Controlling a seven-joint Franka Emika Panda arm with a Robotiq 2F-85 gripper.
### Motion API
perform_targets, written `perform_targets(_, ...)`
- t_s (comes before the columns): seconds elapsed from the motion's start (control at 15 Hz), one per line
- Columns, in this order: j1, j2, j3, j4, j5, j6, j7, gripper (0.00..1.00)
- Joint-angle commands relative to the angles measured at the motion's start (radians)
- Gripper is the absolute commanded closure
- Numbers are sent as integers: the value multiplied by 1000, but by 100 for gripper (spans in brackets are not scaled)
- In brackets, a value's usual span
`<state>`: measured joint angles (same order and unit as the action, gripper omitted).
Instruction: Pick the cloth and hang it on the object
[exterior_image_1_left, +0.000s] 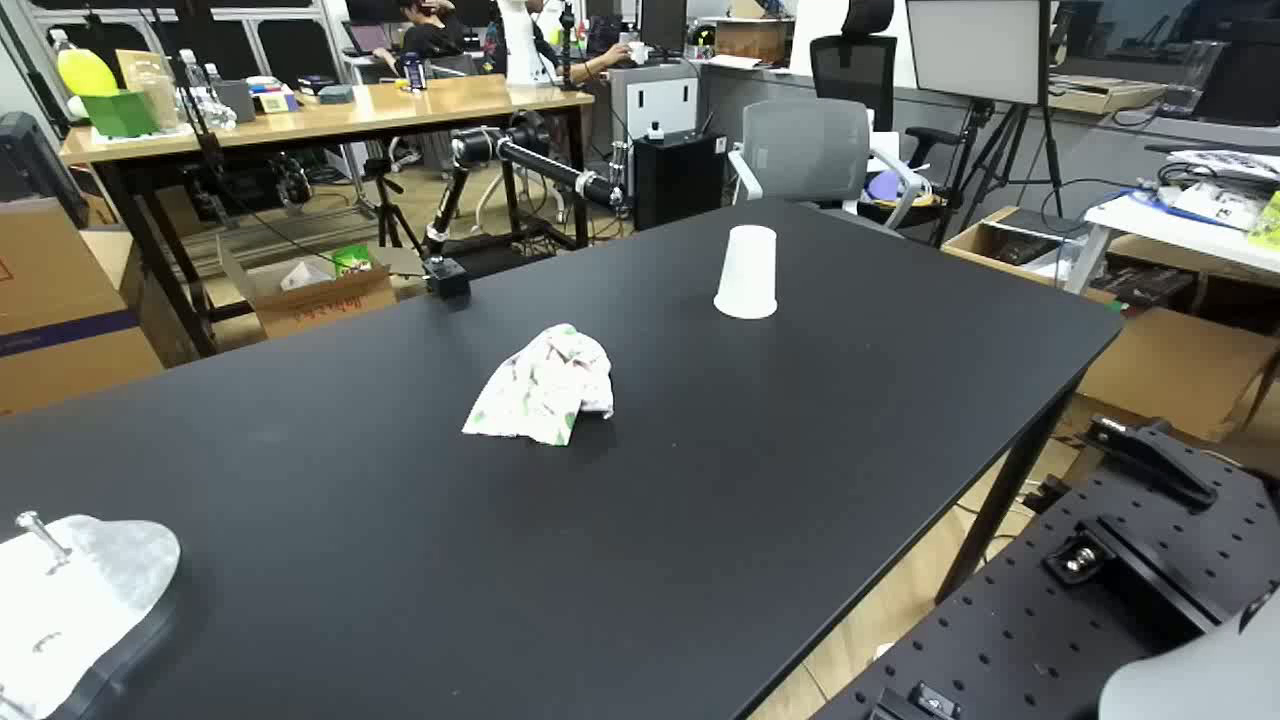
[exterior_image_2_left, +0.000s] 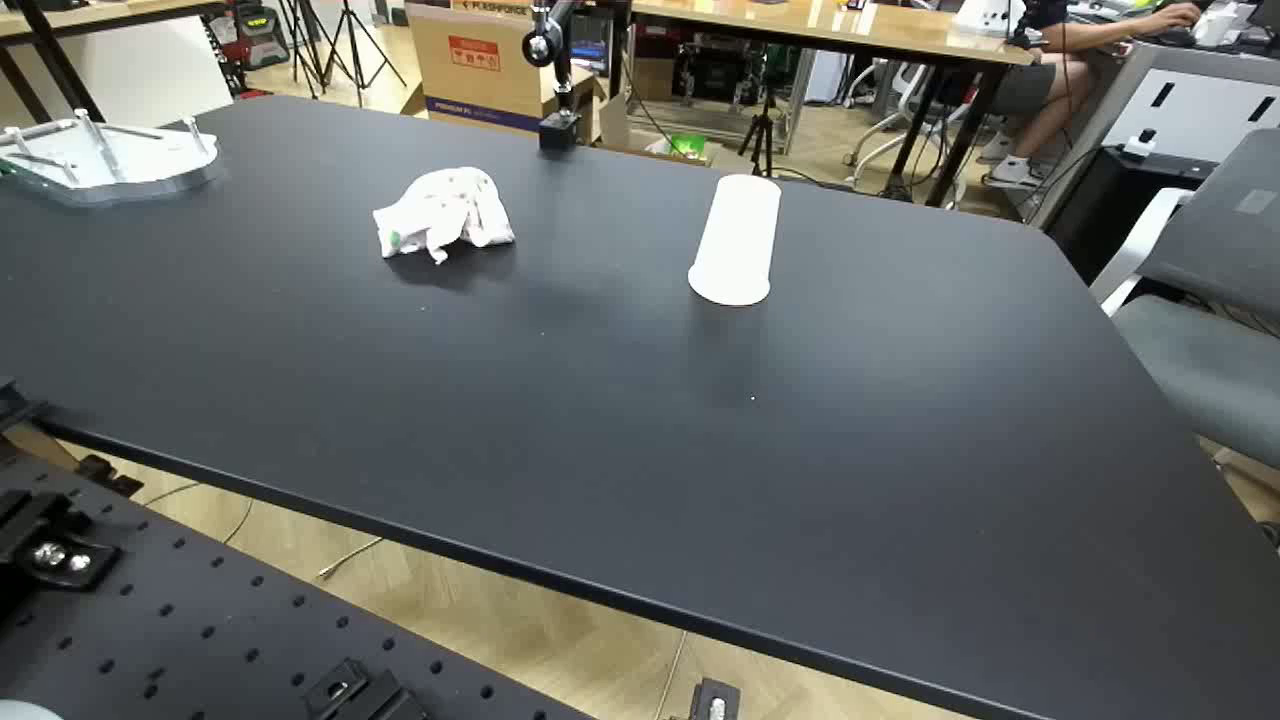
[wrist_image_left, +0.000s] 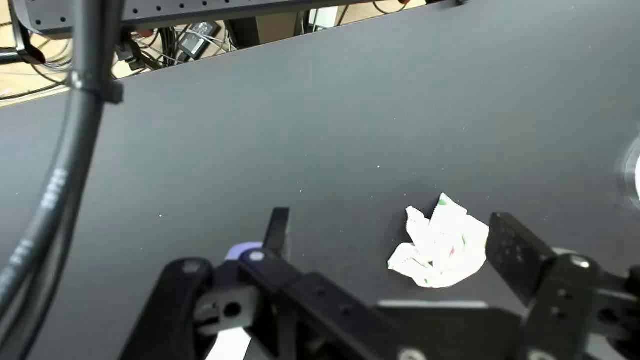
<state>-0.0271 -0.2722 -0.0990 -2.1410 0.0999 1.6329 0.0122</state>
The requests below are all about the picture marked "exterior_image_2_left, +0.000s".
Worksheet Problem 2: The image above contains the black perforated breadboard plate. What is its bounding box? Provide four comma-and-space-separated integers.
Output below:
0, 452, 585, 720

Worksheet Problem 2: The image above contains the wooden desk with black legs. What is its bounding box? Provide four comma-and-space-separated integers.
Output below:
632, 0, 1030, 210

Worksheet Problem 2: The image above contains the white upside-down paper cup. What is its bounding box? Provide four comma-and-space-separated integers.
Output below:
689, 175, 779, 310

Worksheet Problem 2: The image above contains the seated person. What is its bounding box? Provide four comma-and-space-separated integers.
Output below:
983, 0, 1201, 193

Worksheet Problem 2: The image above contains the white cloth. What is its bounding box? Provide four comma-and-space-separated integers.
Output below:
370, 168, 515, 265

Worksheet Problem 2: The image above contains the black camera tripod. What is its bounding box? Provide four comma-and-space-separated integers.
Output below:
740, 58, 776, 175

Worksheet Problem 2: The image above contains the cardboard box with red label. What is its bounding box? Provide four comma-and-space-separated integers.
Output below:
408, 0, 604, 143

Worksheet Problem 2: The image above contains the black camera on clamp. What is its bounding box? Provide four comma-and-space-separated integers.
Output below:
520, 0, 601, 161

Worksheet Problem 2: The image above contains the grey office chair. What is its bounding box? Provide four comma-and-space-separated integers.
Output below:
1110, 127, 1280, 466

